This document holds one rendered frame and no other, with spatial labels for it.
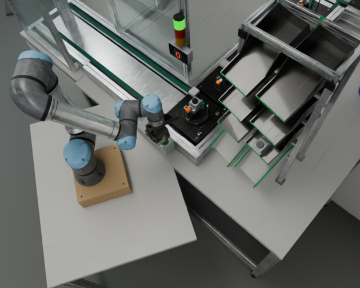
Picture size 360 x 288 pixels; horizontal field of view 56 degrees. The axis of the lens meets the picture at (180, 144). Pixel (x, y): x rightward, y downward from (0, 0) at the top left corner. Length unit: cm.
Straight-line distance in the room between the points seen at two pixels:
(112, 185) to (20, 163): 153
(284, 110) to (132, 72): 113
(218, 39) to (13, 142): 193
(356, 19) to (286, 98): 135
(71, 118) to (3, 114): 219
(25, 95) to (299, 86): 89
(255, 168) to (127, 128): 61
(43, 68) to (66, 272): 91
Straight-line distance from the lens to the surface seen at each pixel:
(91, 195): 167
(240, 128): 144
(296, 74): 117
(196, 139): 168
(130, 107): 140
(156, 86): 195
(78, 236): 173
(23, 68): 129
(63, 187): 184
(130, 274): 251
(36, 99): 124
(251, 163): 157
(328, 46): 120
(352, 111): 206
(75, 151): 153
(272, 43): 112
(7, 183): 305
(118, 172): 168
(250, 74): 119
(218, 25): 234
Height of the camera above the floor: 244
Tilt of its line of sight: 62 degrees down
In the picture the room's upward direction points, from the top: 8 degrees counter-clockwise
